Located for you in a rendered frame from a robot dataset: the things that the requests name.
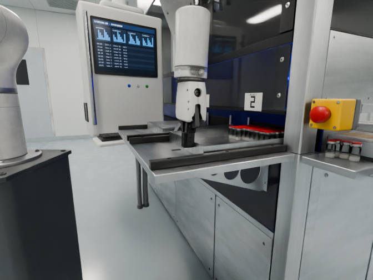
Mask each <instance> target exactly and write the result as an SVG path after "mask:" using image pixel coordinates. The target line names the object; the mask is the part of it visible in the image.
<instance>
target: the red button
mask: <svg viewBox="0 0 373 280"><path fill-rule="evenodd" d="M309 116H310V119H311V120H312V121H313V122H314V123H325V122H326V121H327V120H328V119H329V118H330V111H329V109H328V108H327V107H325V106H316V107H314V108H313V109H312V110H311V111H310V114H309Z"/></svg>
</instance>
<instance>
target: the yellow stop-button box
mask: <svg viewBox="0 0 373 280"><path fill-rule="evenodd" d="M360 104H361V99H313V100H312V104H311V110H312V109H313V108H314V107H316V106H325V107H327V108H328V109H329V111H330V118H329V119H328V120H327V121H326V122H325V123H314V122H313V121H312V120H311V119H310V122H309V127H310V128H317V129H325V130H330V131H347V130H355V129H356V127H357V121H358V117H359V110H360Z"/></svg>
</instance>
